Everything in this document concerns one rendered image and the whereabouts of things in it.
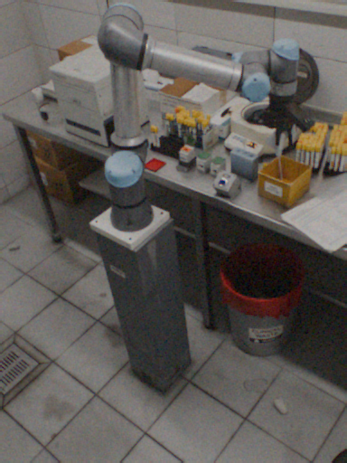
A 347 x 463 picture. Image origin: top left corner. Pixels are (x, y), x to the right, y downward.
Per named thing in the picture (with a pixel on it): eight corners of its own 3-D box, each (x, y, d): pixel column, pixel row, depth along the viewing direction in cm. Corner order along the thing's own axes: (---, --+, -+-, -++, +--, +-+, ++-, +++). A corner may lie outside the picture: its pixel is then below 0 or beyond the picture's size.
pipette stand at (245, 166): (228, 175, 189) (227, 153, 183) (239, 167, 193) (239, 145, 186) (248, 184, 184) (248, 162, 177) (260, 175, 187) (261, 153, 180)
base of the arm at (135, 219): (126, 238, 164) (122, 214, 158) (102, 218, 173) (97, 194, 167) (163, 218, 170) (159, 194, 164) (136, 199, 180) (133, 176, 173)
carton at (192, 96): (160, 121, 226) (155, 89, 216) (198, 95, 241) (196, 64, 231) (203, 135, 213) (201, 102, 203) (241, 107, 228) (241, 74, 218)
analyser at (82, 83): (65, 131, 227) (47, 67, 207) (107, 106, 242) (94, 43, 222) (112, 150, 211) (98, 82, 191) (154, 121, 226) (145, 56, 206)
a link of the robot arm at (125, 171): (107, 207, 161) (100, 172, 153) (113, 183, 171) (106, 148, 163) (145, 204, 160) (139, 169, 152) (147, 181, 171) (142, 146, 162)
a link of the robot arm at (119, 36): (95, 24, 125) (278, 74, 132) (101, 10, 133) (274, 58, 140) (89, 69, 132) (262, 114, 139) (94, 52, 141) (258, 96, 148)
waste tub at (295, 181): (257, 195, 179) (257, 172, 172) (278, 177, 185) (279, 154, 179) (288, 209, 171) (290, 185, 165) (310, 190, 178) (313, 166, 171)
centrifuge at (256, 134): (216, 146, 206) (215, 119, 197) (264, 118, 219) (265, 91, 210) (260, 167, 191) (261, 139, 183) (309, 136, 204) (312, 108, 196)
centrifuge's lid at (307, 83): (271, 42, 197) (285, 37, 201) (264, 103, 212) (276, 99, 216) (317, 54, 184) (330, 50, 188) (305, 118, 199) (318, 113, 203)
